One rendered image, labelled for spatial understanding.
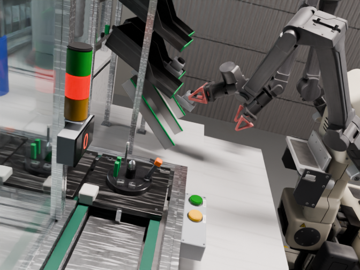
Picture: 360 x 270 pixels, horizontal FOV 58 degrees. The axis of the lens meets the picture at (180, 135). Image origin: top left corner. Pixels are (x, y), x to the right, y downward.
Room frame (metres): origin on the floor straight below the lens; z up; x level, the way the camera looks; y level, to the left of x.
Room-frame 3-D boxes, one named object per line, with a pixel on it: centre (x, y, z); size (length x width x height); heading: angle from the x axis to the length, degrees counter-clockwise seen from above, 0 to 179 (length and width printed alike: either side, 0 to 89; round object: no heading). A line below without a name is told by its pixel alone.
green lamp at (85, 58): (0.62, 0.23, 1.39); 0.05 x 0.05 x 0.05
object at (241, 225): (1.00, -0.07, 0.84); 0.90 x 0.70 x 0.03; 0
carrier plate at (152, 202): (0.81, 0.12, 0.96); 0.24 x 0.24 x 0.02; 2
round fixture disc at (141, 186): (0.81, 0.12, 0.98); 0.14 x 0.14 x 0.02
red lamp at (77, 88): (0.62, 0.23, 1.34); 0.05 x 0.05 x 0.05
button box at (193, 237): (0.73, -0.10, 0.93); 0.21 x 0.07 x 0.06; 2
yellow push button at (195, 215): (0.73, -0.10, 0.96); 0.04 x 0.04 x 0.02
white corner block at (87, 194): (0.71, 0.21, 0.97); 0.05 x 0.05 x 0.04; 2
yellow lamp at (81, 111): (0.62, 0.23, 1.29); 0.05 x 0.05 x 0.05
